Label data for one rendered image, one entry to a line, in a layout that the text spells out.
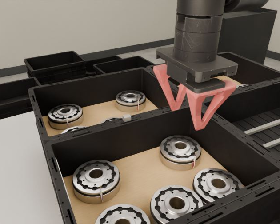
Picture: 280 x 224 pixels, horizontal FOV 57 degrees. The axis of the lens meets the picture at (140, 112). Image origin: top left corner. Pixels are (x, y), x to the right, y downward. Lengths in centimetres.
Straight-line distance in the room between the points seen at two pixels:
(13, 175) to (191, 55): 70
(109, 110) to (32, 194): 34
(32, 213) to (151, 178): 33
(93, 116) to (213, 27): 59
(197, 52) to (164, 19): 402
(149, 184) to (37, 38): 312
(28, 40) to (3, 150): 265
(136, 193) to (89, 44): 332
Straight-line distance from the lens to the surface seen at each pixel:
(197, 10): 32
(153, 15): 421
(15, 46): 355
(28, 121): 114
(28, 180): 86
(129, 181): 61
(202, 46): 33
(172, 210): 52
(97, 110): 87
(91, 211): 57
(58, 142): 58
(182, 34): 33
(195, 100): 32
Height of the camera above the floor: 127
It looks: 31 degrees down
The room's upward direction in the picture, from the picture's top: straight up
